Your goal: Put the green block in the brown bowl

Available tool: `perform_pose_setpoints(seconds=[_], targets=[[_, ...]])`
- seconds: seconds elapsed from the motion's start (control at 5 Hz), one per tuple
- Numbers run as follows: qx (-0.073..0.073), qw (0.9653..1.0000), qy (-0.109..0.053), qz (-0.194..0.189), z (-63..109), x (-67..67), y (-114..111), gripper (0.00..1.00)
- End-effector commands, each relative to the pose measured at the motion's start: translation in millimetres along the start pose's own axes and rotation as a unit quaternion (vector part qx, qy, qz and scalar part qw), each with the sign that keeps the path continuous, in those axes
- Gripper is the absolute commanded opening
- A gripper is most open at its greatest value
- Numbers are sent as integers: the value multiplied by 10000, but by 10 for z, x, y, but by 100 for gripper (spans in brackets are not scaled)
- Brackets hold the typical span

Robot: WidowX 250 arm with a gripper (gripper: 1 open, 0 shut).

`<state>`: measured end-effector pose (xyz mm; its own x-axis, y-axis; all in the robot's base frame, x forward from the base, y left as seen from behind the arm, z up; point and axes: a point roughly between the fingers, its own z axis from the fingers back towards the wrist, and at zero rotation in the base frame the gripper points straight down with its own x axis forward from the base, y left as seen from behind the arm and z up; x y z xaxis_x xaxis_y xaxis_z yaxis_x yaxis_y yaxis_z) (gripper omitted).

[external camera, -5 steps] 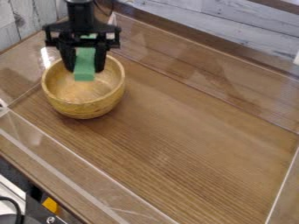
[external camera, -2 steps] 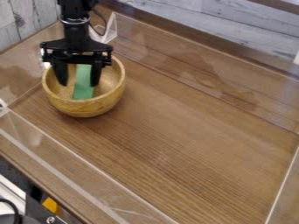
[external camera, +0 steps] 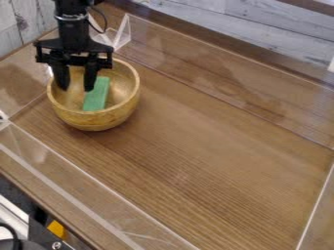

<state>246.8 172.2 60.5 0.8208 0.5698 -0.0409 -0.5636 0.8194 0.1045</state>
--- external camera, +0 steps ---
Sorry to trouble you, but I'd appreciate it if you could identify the clear acrylic tray wall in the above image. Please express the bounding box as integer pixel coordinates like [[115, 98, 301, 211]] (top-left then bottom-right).
[[0, 111, 200, 250]]

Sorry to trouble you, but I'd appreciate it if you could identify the green rectangular block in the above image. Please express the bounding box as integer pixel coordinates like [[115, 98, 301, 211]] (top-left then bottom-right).
[[83, 76, 111, 111]]

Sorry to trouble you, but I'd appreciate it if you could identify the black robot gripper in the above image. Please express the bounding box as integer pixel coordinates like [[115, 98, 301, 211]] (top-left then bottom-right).
[[34, 14, 114, 92]]

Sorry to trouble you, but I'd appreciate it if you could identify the light wooden bowl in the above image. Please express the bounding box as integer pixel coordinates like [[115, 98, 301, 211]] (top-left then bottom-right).
[[47, 59, 141, 131]]

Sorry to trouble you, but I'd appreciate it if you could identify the yellow and black device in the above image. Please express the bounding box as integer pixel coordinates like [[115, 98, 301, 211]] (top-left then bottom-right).
[[29, 220, 91, 250]]

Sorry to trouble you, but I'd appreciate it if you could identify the clear acrylic corner bracket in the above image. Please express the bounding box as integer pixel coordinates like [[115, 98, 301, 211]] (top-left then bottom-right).
[[89, 15, 133, 51]]

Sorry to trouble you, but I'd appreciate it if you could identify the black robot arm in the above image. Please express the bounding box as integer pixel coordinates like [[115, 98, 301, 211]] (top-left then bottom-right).
[[34, 0, 114, 92]]

